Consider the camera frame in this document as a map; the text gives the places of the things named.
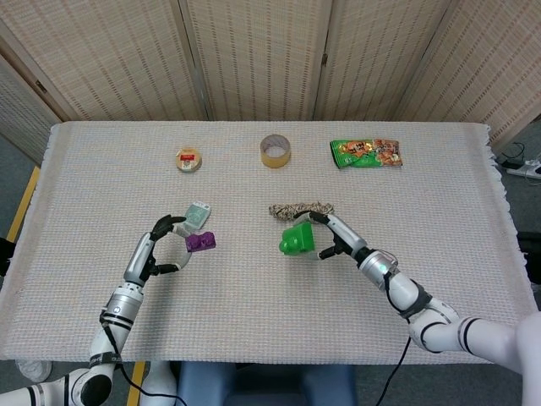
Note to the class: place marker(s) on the green orange snack bag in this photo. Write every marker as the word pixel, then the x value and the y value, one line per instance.
pixel 365 154

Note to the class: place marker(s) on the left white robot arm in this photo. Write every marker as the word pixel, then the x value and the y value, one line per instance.
pixel 120 306

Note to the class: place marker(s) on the brown packing tape roll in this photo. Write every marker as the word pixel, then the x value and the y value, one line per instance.
pixel 274 160

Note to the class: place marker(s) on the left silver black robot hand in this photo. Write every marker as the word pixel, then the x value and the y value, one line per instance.
pixel 138 258

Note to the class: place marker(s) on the small tape roll red label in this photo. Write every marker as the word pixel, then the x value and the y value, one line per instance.
pixel 189 162

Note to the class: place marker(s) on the white power strip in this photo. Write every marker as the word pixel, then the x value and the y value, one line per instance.
pixel 524 170

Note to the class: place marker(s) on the yellow floor tape strip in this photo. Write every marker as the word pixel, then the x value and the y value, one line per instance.
pixel 25 201
pixel 137 372

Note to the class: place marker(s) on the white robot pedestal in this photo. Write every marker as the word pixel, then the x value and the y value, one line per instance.
pixel 160 376

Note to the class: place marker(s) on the bamboo folding screen panel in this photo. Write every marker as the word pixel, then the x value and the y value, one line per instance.
pixel 486 63
pixel 380 55
pixel 110 55
pixel 258 55
pixel 21 118

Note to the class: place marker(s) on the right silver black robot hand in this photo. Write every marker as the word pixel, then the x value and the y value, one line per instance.
pixel 346 237

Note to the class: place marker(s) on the small green white carton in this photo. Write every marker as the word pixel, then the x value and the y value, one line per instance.
pixel 198 213

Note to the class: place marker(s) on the white woven tablecloth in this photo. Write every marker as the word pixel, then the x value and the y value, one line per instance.
pixel 262 304

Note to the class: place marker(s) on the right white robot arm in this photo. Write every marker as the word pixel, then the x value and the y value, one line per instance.
pixel 406 292

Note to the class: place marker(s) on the white shoe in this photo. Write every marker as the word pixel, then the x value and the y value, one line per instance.
pixel 34 370

